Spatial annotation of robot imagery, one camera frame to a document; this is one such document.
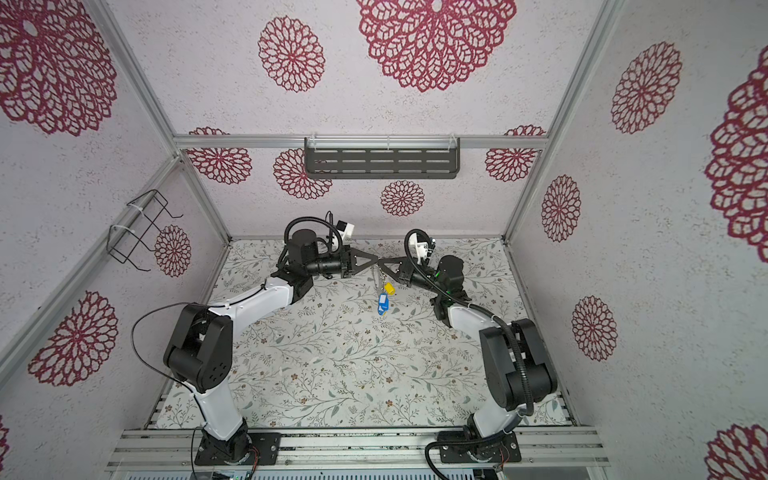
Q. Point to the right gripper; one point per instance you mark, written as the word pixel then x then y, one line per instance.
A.
pixel 408 267

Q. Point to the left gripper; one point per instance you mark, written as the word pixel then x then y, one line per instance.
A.
pixel 349 255

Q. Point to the blue key tag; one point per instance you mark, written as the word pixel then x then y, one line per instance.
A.
pixel 383 303

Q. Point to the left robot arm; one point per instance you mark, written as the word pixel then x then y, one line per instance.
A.
pixel 200 351

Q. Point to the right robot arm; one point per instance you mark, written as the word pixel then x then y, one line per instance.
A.
pixel 517 367

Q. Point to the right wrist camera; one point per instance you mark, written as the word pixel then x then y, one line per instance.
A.
pixel 423 250

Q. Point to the grey slotted wall shelf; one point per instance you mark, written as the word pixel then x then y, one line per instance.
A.
pixel 382 160

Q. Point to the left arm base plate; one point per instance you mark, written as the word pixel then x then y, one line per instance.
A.
pixel 243 449

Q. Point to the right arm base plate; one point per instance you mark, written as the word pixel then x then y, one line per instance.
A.
pixel 480 449

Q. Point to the black wire wall basket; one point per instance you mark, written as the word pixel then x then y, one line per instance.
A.
pixel 124 239

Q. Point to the aluminium front rail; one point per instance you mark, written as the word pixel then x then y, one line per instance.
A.
pixel 363 448

